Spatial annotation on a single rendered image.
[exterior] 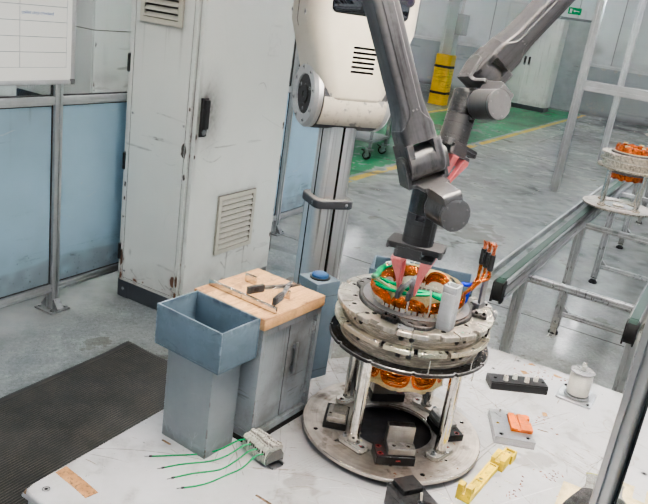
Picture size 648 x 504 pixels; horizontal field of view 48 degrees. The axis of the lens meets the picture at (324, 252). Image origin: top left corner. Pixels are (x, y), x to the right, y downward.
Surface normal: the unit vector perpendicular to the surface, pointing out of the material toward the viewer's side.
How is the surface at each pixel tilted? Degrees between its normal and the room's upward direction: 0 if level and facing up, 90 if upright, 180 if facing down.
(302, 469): 0
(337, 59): 90
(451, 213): 89
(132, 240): 90
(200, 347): 90
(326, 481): 0
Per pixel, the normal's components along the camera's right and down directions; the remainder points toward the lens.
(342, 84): 0.38, 0.35
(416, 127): 0.33, 0.15
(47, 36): 0.85, 0.28
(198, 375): -0.58, 0.19
